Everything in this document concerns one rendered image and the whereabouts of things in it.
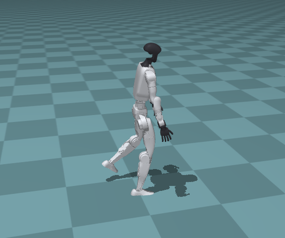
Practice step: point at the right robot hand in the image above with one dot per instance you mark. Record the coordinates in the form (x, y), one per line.
(165, 132)

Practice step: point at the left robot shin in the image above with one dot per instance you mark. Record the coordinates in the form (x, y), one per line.
(123, 151)

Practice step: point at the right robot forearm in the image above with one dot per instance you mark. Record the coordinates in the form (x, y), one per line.
(157, 111)

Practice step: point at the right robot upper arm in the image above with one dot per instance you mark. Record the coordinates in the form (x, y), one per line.
(150, 78)

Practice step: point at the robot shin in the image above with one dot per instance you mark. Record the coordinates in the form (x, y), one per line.
(143, 169)
(123, 151)

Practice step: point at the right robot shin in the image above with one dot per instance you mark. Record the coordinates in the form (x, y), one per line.
(143, 169)

